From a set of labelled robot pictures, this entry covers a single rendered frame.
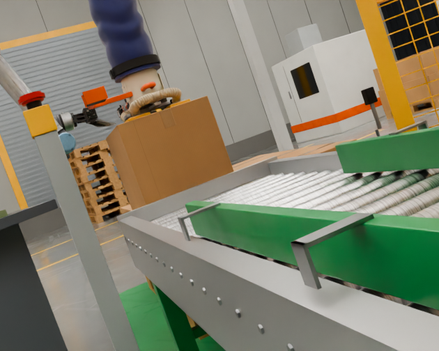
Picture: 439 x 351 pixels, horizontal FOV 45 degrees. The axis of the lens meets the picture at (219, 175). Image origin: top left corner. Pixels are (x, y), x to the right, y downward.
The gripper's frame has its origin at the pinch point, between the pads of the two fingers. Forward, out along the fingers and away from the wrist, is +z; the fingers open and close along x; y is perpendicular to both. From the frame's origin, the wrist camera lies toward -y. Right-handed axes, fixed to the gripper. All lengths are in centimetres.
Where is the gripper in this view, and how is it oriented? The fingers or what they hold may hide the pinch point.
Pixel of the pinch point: (111, 109)
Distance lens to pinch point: 273.3
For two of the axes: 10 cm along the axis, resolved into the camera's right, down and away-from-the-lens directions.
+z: 9.0, -3.1, 3.1
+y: 3.2, -0.4, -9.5
